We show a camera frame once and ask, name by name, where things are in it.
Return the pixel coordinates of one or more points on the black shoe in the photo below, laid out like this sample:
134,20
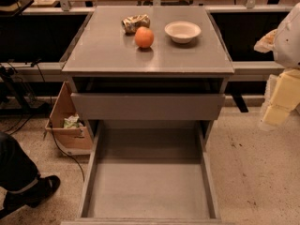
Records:
32,197

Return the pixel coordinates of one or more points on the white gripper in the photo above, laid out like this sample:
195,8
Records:
288,46

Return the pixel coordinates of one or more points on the black equipment stand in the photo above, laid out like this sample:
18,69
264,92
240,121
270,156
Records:
22,92

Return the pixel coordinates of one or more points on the grey drawer cabinet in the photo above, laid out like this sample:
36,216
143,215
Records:
149,66

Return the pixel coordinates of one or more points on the open grey middle drawer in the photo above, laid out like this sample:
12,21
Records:
149,176

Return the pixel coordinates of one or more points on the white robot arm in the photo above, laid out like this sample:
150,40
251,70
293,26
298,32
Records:
284,41

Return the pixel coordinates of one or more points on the orange fruit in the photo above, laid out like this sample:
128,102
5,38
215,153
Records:
144,37

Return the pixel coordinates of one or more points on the person's dark trouser leg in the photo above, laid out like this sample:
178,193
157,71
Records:
17,171

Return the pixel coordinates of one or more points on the cardboard box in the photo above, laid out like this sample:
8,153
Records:
73,141

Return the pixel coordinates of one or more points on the closed grey upper drawer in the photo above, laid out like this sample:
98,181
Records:
151,107

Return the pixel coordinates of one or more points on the crumpled green white wrapper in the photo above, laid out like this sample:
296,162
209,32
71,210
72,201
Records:
72,122

